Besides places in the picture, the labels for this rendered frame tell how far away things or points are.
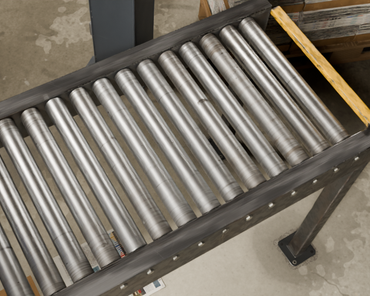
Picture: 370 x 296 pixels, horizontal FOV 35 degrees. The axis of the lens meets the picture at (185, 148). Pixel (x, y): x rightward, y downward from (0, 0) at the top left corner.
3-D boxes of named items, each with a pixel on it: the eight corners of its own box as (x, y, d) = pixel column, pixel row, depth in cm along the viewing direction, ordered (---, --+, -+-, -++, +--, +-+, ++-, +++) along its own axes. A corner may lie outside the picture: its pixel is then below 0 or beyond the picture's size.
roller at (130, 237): (61, 102, 149) (59, 90, 145) (151, 254, 130) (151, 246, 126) (43, 110, 148) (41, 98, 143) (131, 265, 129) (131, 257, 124)
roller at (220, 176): (134, 59, 151) (133, 71, 155) (232, 202, 132) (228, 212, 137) (151, 53, 153) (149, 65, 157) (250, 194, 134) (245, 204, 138)
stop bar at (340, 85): (278, 9, 164) (280, 4, 162) (377, 123, 146) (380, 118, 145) (269, 13, 163) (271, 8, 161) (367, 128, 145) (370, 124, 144)
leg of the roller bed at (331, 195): (298, 238, 216) (357, 146, 157) (307, 251, 213) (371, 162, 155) (285, 245, 214) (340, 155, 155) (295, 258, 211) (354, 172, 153)
